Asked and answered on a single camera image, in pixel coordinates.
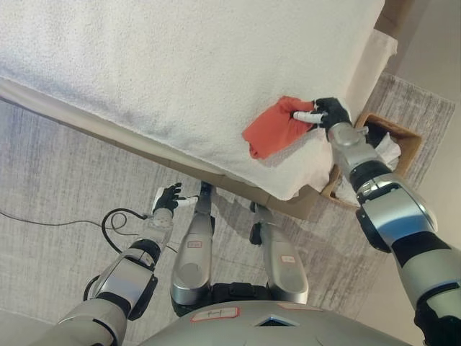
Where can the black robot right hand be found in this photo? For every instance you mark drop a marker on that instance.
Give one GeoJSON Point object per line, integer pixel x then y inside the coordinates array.
{"type": "Point", "coordinates": [335, 112]}

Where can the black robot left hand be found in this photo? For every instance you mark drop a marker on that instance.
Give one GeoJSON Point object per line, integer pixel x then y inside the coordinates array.
{"type": "Point", "coordinates": [165, 200]}

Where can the orange cloth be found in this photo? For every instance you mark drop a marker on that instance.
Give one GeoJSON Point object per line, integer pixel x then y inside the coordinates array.
{"type": "Point", "coordinates": [275, 131]}

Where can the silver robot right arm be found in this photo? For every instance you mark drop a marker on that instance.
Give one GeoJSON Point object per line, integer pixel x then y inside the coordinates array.
{"type": "Point", "coordinates": [392, 212]}

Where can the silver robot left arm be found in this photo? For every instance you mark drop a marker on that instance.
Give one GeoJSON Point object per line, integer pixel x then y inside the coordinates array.
{"type": "Point", "coordinates": [122, 274]}

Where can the woven brown laundry basket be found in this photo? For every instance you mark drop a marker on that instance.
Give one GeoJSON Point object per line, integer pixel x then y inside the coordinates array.
{"type": "Point", "coordinates": [410, 144]}

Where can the black garment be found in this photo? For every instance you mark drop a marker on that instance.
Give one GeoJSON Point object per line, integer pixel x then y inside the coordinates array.
{"type": "Point", "coordinates": [374, 135]}

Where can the silver robot left leg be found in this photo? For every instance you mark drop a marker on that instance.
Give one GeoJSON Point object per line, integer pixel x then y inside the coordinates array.
{"type": "Point", "coordinates": [192, 259]}

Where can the silver robot leg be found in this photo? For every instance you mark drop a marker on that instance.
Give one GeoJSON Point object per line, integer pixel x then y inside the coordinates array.
{"type": "Point", "coordinates": [192, 259]}
{"type": "Point", "coordinates": [286, 266]}

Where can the white crumpled garment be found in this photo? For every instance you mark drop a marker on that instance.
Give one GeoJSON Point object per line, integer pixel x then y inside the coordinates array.
{"type": "Point", "coordinates": [390, 151]}

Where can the grey woven rug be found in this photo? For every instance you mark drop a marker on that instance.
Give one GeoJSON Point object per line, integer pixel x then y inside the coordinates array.
{"type": "Point", "coordinates": [54, 173]}

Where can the white terry blanket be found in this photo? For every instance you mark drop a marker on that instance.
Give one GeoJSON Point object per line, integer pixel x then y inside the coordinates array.
{"type": "Point", "coordinates": [162, 72]}

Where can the silver robot right leg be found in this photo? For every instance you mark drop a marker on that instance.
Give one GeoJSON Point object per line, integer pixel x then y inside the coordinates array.
{"type": "Point", "coordinates": [286, 266]}

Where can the silver robot torso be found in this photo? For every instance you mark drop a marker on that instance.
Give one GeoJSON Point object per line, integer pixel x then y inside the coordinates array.
{"type": "Point", "coordinates": [252, 324]}

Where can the brown upholstered bed frame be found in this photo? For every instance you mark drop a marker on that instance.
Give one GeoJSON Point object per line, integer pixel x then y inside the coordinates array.
{"type": "Point", "coordinates": [288, 207]}

